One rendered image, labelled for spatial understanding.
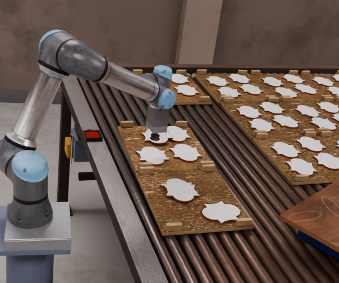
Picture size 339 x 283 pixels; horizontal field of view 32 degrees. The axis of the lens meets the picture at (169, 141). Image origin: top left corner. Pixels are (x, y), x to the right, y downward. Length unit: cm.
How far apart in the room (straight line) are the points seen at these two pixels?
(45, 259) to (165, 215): 45
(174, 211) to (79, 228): 153
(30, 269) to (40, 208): 24
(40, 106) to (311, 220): 101
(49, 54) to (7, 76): 312
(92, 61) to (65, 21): 303
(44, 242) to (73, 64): 60
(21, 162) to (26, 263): 37
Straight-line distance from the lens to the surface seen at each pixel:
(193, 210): 219
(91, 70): 193
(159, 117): 237
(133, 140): 262
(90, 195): 393
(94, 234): 357
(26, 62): 507
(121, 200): 222
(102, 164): 245
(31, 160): 199
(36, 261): 213
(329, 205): 221
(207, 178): 240
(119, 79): 201
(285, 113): 317
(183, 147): 259
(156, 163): 244
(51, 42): 202
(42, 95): 204
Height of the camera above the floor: 213
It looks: 27 degrees down
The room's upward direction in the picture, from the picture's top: 8 degrees clockwise
